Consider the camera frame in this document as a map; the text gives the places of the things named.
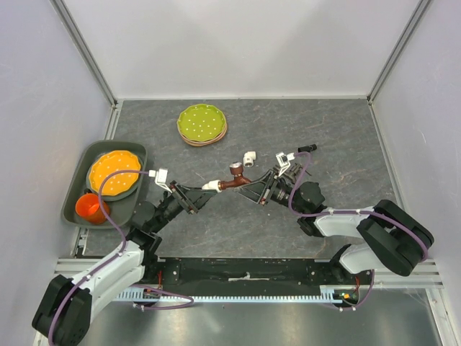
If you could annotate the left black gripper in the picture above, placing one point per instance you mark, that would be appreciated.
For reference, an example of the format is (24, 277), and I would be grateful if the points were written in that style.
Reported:
(190, 199)

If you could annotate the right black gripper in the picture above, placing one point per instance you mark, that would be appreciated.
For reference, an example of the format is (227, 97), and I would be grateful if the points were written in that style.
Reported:
(258, 190)

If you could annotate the white elbow pipe fitting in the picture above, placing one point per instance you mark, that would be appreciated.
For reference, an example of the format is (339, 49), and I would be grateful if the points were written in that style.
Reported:
(212, 185)

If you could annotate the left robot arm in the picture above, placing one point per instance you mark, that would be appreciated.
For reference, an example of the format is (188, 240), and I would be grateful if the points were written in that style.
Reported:
(70, 304)

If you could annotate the second white elbow fitting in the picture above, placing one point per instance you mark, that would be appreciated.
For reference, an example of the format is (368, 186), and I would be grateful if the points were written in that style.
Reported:
(249, 159)

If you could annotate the bronze metal faucet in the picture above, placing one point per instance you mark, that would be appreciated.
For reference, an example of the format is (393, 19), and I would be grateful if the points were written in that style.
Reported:
(294, 172)

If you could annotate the brown wooden plate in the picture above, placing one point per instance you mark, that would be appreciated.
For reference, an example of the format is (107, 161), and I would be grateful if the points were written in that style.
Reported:
(201, 145)

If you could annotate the pink plate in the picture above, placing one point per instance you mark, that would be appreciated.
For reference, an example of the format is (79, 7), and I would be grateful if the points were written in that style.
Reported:
(219, 138)

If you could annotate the black cylindrical pipe piece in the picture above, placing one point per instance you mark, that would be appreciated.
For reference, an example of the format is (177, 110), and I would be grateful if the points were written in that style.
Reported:
(309, 148)

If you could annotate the green dotted plate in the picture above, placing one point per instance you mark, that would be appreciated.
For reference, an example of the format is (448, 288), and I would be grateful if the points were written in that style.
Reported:
(201, 123)

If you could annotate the dark green tray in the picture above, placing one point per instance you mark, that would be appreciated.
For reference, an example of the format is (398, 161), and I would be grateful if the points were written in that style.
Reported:
(120, 211)

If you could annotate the dark green plate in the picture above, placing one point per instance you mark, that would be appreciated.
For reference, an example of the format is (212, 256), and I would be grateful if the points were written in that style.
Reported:
(117, 197)

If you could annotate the orange dotted plate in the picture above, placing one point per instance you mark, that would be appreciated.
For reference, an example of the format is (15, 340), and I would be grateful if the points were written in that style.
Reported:
(123, 168)

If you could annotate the orange plastic cup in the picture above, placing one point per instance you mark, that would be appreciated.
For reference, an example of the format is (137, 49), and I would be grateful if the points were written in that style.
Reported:
(90, 209)

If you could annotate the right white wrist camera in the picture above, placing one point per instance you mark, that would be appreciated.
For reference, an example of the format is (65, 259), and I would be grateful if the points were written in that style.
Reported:
(284, 162)

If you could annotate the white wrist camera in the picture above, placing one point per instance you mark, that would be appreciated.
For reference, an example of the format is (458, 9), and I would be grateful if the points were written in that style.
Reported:
(160, 178)
(284, 162)

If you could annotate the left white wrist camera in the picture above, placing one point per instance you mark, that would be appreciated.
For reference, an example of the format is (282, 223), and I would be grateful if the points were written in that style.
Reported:
(160, 178)

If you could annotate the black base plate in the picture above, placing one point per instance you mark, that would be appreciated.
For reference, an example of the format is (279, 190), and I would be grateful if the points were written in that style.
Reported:
(247, 277)

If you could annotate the slotted cable duct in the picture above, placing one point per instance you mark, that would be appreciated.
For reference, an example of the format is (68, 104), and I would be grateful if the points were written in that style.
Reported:
(140, 295)

